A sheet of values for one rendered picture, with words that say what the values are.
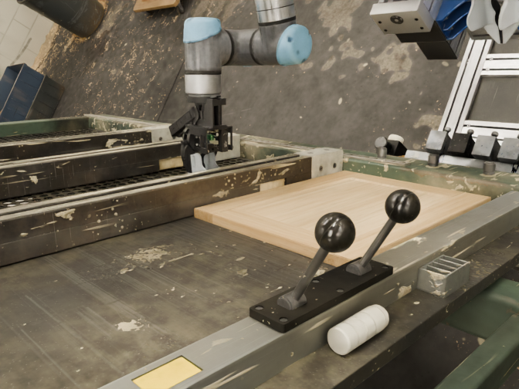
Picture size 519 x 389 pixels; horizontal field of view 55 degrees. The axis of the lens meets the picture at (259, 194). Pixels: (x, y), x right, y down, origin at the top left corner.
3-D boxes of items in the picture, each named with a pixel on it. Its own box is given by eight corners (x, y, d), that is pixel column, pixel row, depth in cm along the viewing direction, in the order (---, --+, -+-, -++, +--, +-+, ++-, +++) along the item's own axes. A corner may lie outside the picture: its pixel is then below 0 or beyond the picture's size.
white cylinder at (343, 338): (348, 360, 51) (391, 331, 56) (350, 334, 50) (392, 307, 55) (325, 349, 53) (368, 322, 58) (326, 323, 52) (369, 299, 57)
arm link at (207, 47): (232, 18, 102) (198, 15, 96) (232, 74, 105) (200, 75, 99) (207, 20, 107) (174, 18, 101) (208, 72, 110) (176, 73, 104)
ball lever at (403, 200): (374, 282, 61) (433, 201, 54) (356, 292, 59) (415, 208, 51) (352, 260, 63) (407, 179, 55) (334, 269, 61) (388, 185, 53)
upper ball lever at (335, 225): (311, 316, 53) (371, 226, 46) (286, 329, 51) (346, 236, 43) (288, 290, 55) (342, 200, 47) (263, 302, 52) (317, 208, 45)
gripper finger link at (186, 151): (185, 174, 107) (184, 133, 105) (181, 173, 108) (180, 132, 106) (203, 170, 111) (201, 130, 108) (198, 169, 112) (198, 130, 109)
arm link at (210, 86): (177, 74, 104) (208, 73, 110) (178, 96, 105) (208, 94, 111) (199, 75, 99) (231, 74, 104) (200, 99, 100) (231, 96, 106)
